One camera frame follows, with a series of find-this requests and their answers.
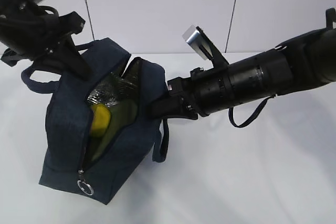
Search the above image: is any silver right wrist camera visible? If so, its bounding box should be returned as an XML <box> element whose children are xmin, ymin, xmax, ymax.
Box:
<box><xmin>182</xmin><ymin>25</ymin><xmax>229</xmax><ymax>68</ymax></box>

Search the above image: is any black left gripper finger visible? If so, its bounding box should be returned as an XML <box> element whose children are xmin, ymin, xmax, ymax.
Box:
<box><xmin>61</xmin><ymin>37</ymin><xmax>92</xmax><ymax>80</ymax></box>

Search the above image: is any green cucumber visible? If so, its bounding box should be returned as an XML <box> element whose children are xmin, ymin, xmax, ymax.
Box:
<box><xmin>89</xmin><ymin>99</ymin><xmax>138</xmax><ymax>161</ymax></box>

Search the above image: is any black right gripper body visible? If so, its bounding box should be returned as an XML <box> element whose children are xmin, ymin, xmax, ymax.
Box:
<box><xmin>167</xmin><ymin>67</ymin><xmax>231</xmax><ymax>119</ymax></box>

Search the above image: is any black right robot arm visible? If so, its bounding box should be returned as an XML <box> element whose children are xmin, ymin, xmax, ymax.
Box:
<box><xmin>149</xmin><ymin>28</ymin><xmax>335</xmax><ymax>120</ymax></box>

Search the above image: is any yellow lemon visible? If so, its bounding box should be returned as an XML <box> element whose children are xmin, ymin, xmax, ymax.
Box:
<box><xmin>90</xmin><ymin>104</ymin><xmax>111</xmax><ymax>138</ymax></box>

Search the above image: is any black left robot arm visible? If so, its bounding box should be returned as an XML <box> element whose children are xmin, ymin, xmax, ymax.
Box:
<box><xmin>1</xmin><ymin>0</ymin><xmax>92</xmax><ymax>80</ymax></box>

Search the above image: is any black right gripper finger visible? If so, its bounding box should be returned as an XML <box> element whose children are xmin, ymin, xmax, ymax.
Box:
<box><xmin>147</xmin><ymin>96</ymin><xmax>198</xmax><ymax>120</ymax></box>

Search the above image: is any dark blue lunch bag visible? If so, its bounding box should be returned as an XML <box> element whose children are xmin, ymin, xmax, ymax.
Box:
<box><xmin>21</xmin><ymin>38</ymin><xmax>169</xmax><ymax>204</ymax></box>

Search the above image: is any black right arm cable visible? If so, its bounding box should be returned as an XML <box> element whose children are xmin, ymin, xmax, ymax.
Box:
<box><xmin>228</xmin><ymin>95</ymin><xmax>276</xmax><ymax>128</ymax></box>

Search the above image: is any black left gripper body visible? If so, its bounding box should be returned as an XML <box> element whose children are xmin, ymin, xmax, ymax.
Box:
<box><xmin>1</xmin><ymin>6</ymin><xmax>86</xmax><ymax>63</ymax></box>

